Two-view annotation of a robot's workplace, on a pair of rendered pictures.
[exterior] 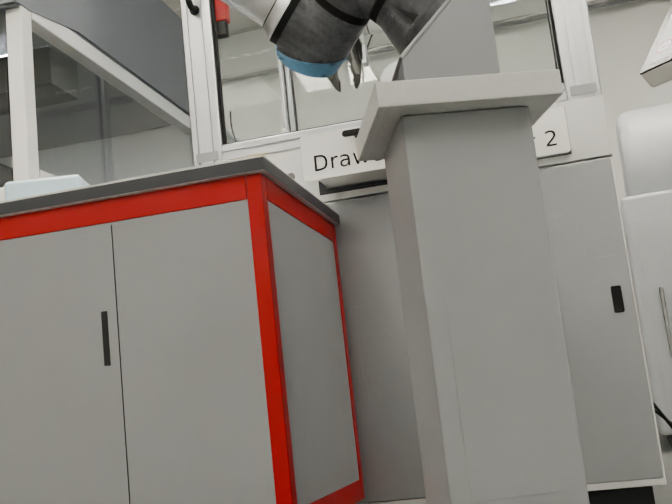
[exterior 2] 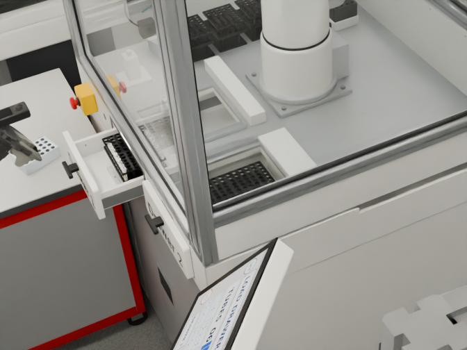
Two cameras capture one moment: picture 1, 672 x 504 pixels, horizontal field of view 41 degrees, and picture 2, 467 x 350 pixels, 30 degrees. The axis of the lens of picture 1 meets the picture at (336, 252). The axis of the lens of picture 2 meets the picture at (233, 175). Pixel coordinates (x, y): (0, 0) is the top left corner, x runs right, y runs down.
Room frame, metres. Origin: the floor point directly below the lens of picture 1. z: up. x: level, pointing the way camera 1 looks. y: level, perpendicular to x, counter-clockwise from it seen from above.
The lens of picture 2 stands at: (1.28, -1.86, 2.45)
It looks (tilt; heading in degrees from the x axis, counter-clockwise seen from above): 42 degrees down; 56
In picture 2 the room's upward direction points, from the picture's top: 6 degrees counter-clockwise
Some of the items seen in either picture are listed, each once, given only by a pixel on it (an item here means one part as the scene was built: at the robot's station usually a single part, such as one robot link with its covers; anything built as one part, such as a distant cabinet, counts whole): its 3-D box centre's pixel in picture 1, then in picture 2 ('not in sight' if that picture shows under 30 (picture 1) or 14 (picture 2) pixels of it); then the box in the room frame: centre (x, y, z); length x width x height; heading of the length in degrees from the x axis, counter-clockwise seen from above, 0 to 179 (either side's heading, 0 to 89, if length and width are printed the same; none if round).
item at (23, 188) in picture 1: (49, 193); not in sight; (1.72, 0.56, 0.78); 0.15 x 0.10 x 0.04; 91
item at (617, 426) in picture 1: (443, 359); (290, 226); (2.55, -0.27, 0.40); 1.03 x 0.95 x 0.80; 77
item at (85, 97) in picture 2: not in sight; (85, 99); (2.15, 0.21, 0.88); 0.07 x 0.05 x 0.07; 77
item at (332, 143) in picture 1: (363, 149); (83, 173); (1.96, -0.09, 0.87); 0.29 x 0.02 x 0.11; 77
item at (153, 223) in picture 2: not in sight; (156, 222); (1.99, -0.42, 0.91); 0.07 x 0.04 x 0.01; 77
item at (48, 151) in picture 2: not in sight; (35, 154); (1.94, 0.20, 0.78); 0.12 x 0.08 x 0.04; 5
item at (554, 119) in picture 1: (504, 140); (167, 228); (2.02, -0.42, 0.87); 0.29 x 0.02 x 0.11; 77
